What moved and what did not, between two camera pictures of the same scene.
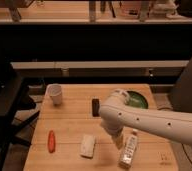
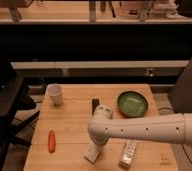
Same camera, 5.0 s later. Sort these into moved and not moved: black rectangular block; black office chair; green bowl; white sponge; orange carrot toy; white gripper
Moved: white sponge; white gripper
Not moved: black rectangular block; orange carrot toy; black office chair; green bowl
